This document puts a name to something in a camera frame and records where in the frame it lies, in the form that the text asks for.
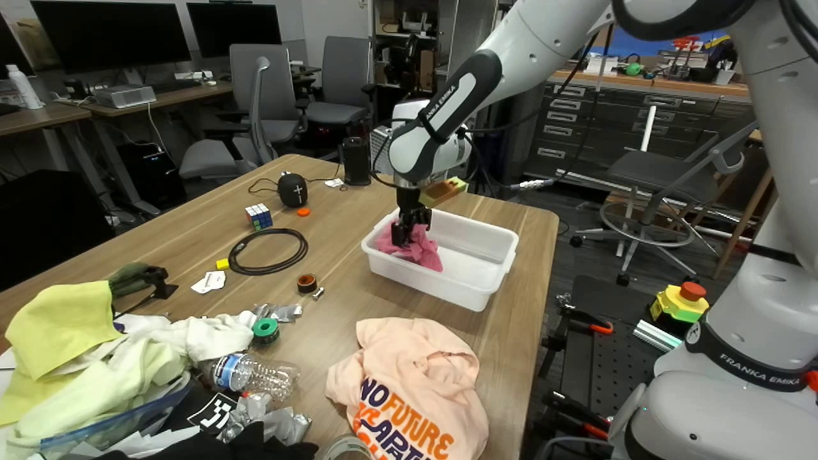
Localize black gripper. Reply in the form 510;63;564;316
389;183;435;253

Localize pink cloth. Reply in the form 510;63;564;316
371;218;448;276

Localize peach printed t-shirt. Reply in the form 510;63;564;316
325;318;490;460

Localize white plastic storage box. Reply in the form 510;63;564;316
360;202;522;316

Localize black cylindrical cup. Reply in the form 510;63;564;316
339;137;375;189

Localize rubik's cube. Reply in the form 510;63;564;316
243;202;275;234

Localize crumpled silver foil wrapper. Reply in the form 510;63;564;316
253;299;306;327

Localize grey office chair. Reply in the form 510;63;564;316
302;34;375;134
177;42;302;185

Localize green tape roll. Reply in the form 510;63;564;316
250;318;283;347

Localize grey drawer cabinet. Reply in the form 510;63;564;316
522;78;659;189

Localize white paper tag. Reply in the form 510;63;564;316
190;270;230;296

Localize crumpled clear plastic bottle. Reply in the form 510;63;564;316
199;351;296;405

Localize crumpled clear plastic wrap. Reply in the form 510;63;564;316
214;395;314;450

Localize black drafting chair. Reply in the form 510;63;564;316
555;115;762;289

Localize small black monitor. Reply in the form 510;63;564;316
184;2;283;63

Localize black shirt white print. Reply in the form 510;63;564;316
99;382;320;460

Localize wooden office desk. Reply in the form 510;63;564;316
0;80;237;220

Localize green black hand tool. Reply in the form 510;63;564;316
108;263;178;316

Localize yellow red emergency stop button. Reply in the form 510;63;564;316
650;280;712;327

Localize pale white cloth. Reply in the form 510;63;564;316
0;310;257;450

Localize grey desk device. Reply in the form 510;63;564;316
108;82;160;114

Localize wooden stool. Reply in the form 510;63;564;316
712;167;780;276

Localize clear zip plastic bag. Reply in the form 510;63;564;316
36;374;195;460

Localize large black monitor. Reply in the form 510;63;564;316
30;0;195;71

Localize yellow-green cloth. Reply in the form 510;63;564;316
0;280;123;431

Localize yellow wrist camera mount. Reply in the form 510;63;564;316
422;174;472;208

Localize black coiled cable ring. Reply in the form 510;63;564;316
225;225;311;280

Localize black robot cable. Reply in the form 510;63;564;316
469;29;619;142

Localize grey duct tape roll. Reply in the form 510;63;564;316
314;434;374;460

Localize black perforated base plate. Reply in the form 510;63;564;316
540;275;685;432

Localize red handle pliers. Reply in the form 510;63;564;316
545;388;614;442

